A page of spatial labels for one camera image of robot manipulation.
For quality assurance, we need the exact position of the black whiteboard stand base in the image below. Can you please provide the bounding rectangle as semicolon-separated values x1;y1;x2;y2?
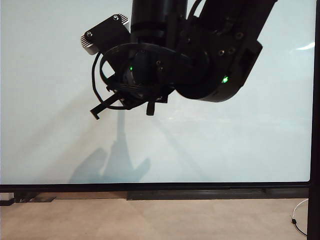
0;191;32;207

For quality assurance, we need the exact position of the black floor cable with plug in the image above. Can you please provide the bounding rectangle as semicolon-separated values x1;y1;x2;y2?
291;218;308;236

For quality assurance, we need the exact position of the long black floor strip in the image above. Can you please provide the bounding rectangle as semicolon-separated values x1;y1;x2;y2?
126;187;309;202

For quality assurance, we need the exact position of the white glass whiteboard black frame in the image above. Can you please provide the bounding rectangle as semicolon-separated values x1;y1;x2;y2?
0;0;320;240

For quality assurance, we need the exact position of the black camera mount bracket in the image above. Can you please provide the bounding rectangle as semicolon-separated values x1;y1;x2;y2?
87;16;131;55

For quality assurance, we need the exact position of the black camera cable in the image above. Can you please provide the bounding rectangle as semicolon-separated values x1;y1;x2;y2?
90;51;126;110

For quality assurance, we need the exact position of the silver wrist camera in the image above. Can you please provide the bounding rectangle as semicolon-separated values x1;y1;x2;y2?
80;13;131;56

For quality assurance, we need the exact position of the thin white floor cable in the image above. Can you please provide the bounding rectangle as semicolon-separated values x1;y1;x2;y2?
291;198;308;219

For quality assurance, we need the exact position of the flat grey metal floor plate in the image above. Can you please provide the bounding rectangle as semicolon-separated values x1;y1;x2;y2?
23;196;57;203

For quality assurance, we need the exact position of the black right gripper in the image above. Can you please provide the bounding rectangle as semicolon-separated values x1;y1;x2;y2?
89;42;181;120

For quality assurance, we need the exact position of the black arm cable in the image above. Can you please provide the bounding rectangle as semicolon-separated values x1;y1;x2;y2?
187;0;205;20

